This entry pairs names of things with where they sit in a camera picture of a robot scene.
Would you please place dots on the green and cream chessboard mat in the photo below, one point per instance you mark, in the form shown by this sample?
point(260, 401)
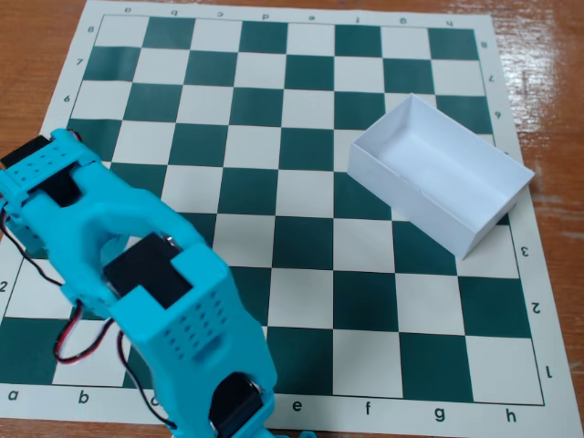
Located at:
point(301, 191)

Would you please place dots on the cyan robot arm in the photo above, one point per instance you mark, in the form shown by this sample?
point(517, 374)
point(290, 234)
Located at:
point(191, 328)

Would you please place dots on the white open cardboard box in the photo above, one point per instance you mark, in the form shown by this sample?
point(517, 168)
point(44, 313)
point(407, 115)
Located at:
point(438, 173)

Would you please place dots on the cyan gripper finger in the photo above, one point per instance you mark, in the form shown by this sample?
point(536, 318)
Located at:
point(25, 232)

